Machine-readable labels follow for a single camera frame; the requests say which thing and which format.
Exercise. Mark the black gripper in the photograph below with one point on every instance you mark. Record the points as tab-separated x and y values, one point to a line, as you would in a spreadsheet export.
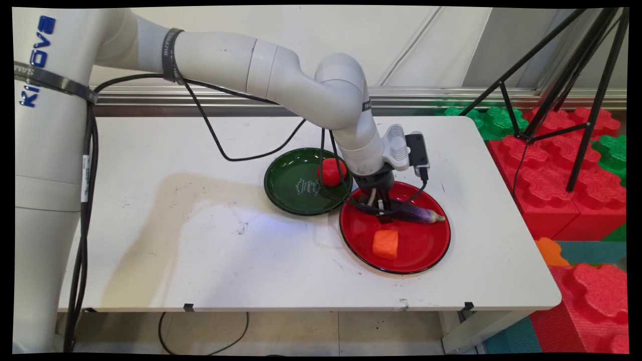
373	179

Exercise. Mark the purple toy eggplant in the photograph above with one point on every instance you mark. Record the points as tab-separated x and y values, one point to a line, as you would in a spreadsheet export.
419	214

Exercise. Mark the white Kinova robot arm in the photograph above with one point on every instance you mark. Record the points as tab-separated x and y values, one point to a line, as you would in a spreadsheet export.
301	85

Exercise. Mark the orange carrot block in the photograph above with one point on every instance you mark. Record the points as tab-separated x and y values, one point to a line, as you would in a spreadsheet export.
385	244

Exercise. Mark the red toy tomato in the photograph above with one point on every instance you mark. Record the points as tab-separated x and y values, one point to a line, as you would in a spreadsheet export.
331	173

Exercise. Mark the red enamel plate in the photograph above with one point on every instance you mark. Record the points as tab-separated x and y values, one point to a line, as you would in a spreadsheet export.
421	245

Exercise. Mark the dark green plate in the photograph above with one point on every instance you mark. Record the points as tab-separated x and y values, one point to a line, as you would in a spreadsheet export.
291	183

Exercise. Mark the green foam block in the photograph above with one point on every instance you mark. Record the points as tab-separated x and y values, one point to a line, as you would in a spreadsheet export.
614	150
496	123
618	234

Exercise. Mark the white table leg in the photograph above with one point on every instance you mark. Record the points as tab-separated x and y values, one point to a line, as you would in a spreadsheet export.
471	333

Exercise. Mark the large red foam block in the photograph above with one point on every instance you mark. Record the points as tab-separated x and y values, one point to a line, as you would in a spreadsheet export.
541	200

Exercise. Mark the orange foam piece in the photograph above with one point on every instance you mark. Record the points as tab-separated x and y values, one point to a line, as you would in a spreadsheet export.
549	253

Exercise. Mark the teal foam mat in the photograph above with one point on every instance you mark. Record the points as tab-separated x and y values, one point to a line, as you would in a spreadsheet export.
511	338
592	252

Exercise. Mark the black tripod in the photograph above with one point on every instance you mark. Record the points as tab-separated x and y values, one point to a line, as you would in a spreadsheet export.
597	103

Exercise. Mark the black silver wrist camera box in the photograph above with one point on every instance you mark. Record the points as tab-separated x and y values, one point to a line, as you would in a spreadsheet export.
416	148

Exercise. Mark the aluminium wall rail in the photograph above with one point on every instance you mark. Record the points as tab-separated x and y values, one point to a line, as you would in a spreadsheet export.
426	98

